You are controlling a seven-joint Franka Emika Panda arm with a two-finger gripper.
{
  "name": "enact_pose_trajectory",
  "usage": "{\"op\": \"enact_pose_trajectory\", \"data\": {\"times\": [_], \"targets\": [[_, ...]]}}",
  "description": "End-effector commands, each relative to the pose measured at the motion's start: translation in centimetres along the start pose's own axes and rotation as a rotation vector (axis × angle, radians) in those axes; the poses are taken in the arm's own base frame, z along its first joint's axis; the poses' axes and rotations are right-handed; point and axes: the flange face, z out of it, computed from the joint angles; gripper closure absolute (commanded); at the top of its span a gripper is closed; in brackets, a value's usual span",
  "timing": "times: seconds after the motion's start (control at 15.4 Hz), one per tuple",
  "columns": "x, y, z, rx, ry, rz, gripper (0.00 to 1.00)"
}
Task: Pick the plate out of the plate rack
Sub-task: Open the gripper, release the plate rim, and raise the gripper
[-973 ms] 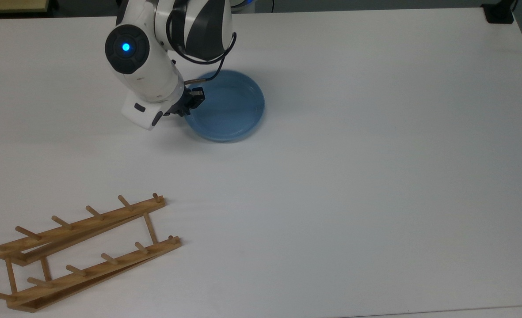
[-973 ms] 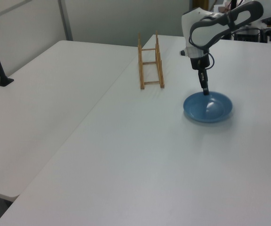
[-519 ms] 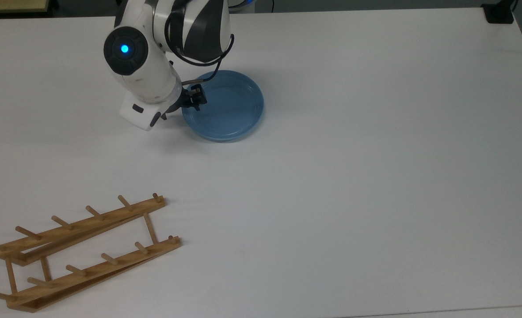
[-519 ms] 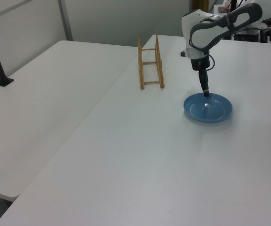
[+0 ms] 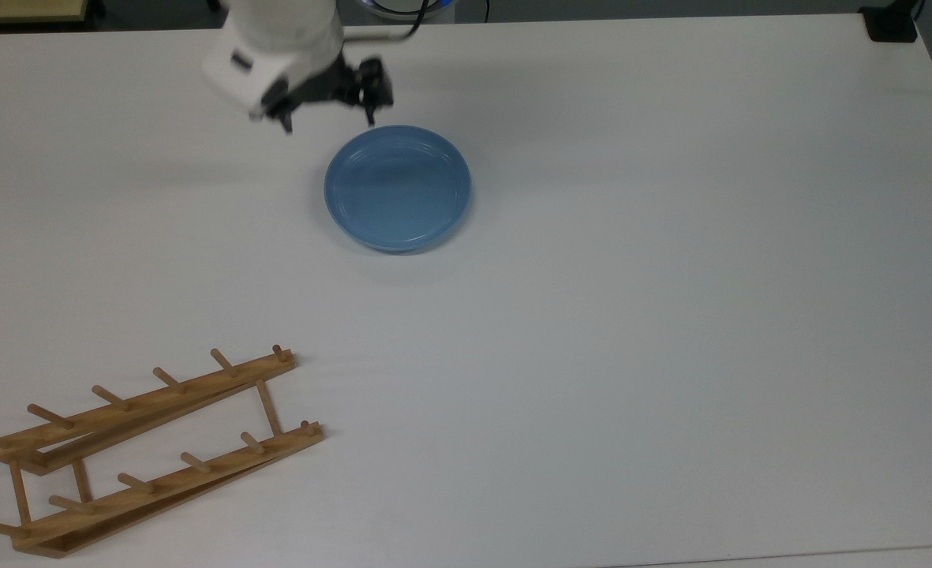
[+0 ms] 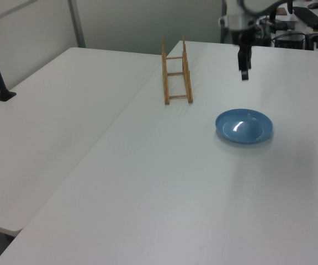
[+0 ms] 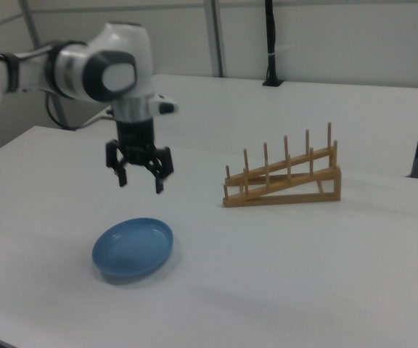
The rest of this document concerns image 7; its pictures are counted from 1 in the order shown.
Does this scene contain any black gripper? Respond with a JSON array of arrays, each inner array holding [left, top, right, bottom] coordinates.
[[105, 117, 175, 194]]

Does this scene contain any blue plate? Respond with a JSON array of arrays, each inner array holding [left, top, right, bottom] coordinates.
[[91, 217, 175, 286]]

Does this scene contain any wooden plate rack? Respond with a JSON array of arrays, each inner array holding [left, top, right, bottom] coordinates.
[[222, 122, 342, 209]]

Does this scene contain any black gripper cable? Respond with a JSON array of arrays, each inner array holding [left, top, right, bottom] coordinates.
[[46, 96, 115, 131]]

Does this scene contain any grey wall frame post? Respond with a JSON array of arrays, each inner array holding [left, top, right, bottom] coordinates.
[[205, 0, 229, 78]]

